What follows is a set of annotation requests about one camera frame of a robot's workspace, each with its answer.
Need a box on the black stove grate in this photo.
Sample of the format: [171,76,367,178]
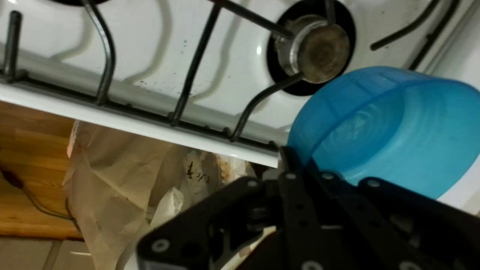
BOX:
[0,0,338,144]
[369,0,462,72]

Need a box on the brown paper bag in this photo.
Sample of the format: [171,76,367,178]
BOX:
[62,120,259,270]

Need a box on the white gas stove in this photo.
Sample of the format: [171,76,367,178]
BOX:
[0,0,480,169]

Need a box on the black cable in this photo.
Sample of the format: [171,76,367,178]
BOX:
[0,167,81,231]

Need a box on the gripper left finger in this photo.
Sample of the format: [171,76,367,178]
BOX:
[136,145,324,270]

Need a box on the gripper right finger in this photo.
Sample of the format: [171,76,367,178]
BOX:
[302,160,480,270]

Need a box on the blue plastic bowl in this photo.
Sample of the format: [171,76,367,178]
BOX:
[286,66,480,200]

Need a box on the stove burner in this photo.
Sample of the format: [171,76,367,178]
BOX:
[266,0,357,96]

